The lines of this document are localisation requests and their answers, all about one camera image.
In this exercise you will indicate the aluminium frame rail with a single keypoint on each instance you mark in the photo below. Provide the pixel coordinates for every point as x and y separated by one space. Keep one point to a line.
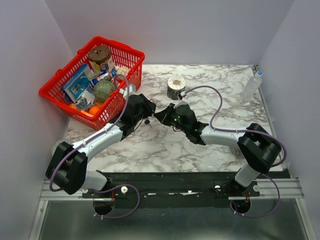
264 189

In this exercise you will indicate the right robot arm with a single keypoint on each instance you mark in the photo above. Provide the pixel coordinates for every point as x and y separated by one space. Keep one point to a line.
253 143

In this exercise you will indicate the cream ball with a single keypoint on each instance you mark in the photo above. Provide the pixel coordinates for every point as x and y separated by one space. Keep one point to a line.
122 71

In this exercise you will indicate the blue white box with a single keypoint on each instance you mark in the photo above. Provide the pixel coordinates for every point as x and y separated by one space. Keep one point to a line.
77 84

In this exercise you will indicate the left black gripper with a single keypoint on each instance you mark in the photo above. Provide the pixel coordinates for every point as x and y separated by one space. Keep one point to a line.
149 106

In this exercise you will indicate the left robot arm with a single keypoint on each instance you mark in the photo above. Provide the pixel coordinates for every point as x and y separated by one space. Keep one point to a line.
68 168

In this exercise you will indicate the black wrapped tissue roll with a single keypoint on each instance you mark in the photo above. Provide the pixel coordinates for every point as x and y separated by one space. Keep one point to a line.
175 86

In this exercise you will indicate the brown round lid container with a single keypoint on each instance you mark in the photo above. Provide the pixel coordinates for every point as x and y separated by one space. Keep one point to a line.
99 54

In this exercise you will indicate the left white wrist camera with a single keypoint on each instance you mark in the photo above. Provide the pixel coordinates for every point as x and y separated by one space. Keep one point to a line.
129 90

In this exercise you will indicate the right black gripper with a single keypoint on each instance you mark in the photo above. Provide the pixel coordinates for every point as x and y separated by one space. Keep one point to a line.
164 115

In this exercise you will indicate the orange fruit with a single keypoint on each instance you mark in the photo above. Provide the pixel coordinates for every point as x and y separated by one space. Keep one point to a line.
94 110

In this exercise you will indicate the black-headed key bunch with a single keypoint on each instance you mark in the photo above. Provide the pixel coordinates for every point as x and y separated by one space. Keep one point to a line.
147 123

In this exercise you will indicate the clear plastic water bottle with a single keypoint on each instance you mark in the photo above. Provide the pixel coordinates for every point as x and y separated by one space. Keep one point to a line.
251 86

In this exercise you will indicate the green netted melon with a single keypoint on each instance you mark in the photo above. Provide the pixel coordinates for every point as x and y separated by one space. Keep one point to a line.
103 90

